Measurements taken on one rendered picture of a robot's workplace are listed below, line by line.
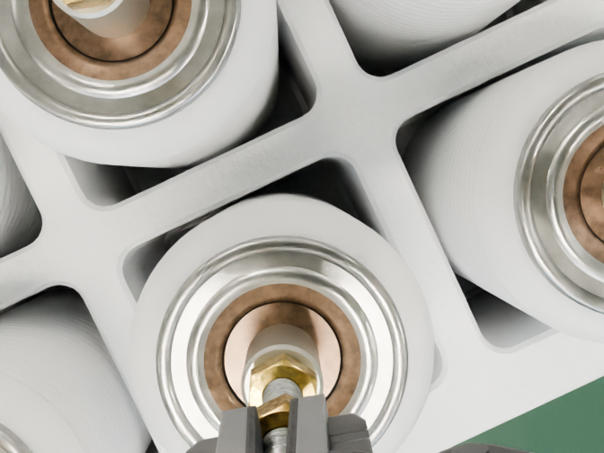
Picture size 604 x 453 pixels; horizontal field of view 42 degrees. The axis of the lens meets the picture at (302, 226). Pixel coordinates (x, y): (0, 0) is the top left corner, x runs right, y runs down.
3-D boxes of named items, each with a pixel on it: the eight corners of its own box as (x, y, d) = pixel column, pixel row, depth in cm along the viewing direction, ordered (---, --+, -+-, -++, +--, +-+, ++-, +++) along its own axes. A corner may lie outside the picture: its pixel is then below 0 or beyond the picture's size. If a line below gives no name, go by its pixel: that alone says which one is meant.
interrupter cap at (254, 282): (450, 396, 24) (455, 404, 24) (242, 522, 25) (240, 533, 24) (324, 188, 24) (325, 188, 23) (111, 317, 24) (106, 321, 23)
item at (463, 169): (438, 305, 42) (554, 400, 24) (366, 139, 42) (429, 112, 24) (602, 231, 42) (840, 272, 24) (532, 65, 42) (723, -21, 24)
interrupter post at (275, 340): (336, 369, 24) (344, 400, 21) (269, 410, 24) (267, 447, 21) (295, 304, 24) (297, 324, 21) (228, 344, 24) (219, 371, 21)
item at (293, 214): (406, 310, 42) (498, 410, 24) (253, 403, 42) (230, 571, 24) (313, 155, 42) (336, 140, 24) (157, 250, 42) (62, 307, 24)
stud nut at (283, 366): (233, 395, 21) (231, 404, 20) (269, 341, 21) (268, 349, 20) (296, 435, 21) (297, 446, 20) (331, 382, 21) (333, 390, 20)
